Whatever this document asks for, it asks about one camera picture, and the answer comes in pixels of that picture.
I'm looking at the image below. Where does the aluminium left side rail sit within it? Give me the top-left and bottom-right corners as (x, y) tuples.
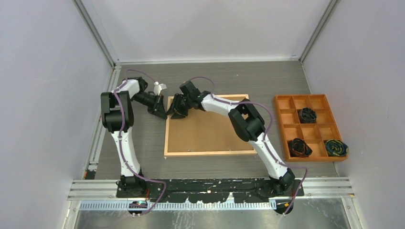
(84, 65), (121, 174)

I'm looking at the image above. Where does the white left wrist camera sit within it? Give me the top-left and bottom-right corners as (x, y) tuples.
(153, 81), (167, 95)

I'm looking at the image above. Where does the orange compartment tray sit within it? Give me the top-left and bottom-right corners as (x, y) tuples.
(274, 94), (348, 162)

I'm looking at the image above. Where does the black red rolled tie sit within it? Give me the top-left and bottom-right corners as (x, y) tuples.
(288, 138), (313, 157)

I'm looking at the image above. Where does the aluminium front rail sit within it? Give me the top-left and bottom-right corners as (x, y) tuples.
(67, 177), (355, 201)

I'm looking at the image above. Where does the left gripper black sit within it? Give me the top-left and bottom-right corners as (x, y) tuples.
(132, 92), (168, 120)

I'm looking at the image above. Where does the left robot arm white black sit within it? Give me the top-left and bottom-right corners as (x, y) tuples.
(100, 77), (167, 198)

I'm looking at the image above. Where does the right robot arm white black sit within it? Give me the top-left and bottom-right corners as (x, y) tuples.
(167, 81), (295, 196)

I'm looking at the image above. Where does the light wooden picture frame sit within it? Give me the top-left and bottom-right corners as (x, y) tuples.
(164, 94), (257, 157)

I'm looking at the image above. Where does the brown fibreboard backing board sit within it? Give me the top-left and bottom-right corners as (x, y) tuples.
(167, 96), (254, 154)

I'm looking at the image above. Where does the aluminium rail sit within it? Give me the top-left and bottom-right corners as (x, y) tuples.
(84, 65), (121, 174)
(67, 177), (355, 201)

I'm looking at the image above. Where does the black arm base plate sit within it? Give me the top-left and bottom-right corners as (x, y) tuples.
(116, 178), (304, 203)

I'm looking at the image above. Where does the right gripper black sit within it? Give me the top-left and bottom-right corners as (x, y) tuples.
(166, 94), (192, 120)

